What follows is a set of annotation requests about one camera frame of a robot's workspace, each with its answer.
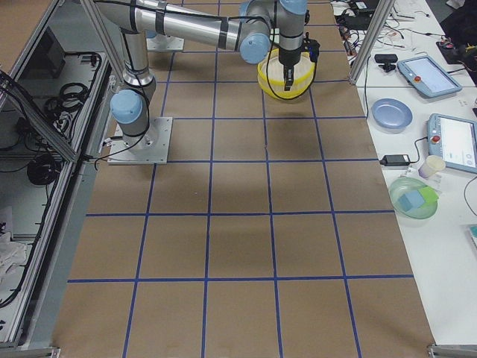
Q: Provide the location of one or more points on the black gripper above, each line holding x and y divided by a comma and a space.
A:
288, 58

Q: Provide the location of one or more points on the yellow rimmed steamer basket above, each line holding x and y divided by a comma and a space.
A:
270, 76

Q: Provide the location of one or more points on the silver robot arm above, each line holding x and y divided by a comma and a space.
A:
260, 26

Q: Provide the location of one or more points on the black webcam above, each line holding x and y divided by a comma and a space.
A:
387, 62

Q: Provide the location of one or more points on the blue plate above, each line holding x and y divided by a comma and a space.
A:
391, 115

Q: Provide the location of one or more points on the black power adapter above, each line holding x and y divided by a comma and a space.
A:
395, 160

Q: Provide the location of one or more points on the upper teach pendant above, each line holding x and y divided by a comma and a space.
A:
427, 77

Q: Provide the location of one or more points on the teach pendant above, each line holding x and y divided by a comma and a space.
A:
427, 77
454, 140

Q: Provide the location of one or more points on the green translucent bowl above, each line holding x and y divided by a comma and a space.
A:
403, 185

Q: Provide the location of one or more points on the paper cup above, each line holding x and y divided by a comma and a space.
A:
431, 166

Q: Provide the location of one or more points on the blue sponge block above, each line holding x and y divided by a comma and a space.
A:
410, 201

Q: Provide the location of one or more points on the lower teach pendant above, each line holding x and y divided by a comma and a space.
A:
454, 140

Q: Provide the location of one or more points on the green sponge block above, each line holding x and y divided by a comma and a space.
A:
428, 195

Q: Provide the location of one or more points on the black monitor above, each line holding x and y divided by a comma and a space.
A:
49, 55

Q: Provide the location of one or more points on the aluminium frame post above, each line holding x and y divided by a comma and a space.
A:
376, 24

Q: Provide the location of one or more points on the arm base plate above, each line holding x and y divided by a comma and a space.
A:
153, 147

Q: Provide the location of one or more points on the aluminium frame rail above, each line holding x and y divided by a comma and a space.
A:
47, 174

